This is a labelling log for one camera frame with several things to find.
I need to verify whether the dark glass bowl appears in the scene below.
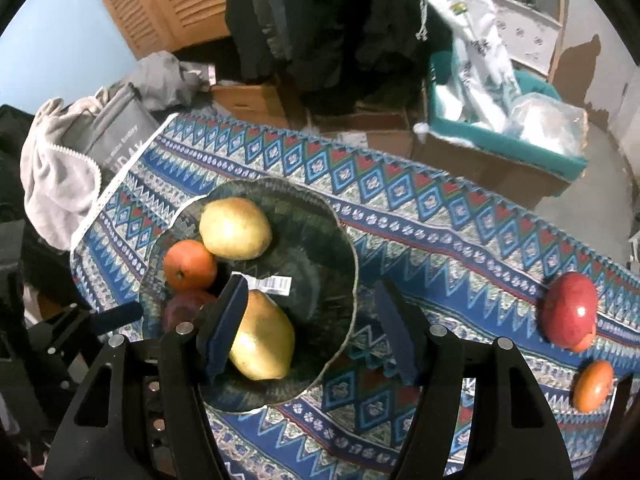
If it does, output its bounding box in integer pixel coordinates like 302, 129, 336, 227
139, 177, 360, 415

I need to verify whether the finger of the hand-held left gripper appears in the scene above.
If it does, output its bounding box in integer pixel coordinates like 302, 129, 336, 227
75, 302, 144, 336
27, 310, 103, 411

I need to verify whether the white plastic crate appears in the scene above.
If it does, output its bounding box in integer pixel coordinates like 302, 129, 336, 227
492, 0, 561, 68

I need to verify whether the grey printed bag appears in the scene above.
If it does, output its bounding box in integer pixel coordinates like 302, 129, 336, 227
82, 82, 161, 176

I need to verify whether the light grey door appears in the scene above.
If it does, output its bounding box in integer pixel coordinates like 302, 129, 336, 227
547, 0, 640, 131

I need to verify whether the small orange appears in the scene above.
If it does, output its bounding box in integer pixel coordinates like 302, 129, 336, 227
570, 322, 598, 354

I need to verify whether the red apple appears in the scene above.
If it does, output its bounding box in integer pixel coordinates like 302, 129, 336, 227
542, 271, 599, 351
162, 289, 218, 333

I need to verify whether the yellow-green pear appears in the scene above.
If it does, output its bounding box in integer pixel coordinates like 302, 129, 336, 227
229, 290, 296, 381

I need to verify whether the white hooded sweater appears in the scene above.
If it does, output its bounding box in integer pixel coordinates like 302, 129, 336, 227
20, 87, 103, 251

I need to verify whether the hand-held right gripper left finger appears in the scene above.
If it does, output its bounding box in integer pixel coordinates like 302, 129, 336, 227
42, 275, 251, 480

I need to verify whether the flat cardboard box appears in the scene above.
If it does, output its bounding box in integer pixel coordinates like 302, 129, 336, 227
310, 112, 416, 158

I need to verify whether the large orange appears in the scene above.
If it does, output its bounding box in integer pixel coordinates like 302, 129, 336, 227
572, 360, 615, 413
163, 240, 219, 292

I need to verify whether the tan cardboard box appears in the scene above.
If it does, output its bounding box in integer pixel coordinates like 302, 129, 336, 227
210, 82, 291, 128

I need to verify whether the black hooded jacket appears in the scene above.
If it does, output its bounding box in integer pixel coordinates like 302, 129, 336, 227
285, 0, 441, 106

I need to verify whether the white printed rice bag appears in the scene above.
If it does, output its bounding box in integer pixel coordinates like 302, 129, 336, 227
400, 0, 523, 131

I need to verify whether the wooden shelf rack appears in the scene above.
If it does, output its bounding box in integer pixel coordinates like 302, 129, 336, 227
487, 0, 568, 86

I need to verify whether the clear plastic bag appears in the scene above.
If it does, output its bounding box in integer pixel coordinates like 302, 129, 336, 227
505, 92, 588, 153

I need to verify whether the teal plastic bin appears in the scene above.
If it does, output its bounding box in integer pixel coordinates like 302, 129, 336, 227
427, 50, 588, 181

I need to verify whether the wooden louvered door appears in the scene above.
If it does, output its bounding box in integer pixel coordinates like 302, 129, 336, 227
82, 0, 231, 58

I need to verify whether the large cardboard box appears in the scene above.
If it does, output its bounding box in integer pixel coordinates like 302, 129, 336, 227
412, 125, 571, 211

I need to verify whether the blue patterned blanket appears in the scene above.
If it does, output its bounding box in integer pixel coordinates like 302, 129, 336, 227
70, 112, 640, 480

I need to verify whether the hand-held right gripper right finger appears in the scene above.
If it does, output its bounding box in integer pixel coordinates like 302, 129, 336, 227
372, 279, 573, 480

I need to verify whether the yellow pear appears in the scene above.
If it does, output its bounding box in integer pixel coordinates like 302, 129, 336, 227
199, 197, 273, 261

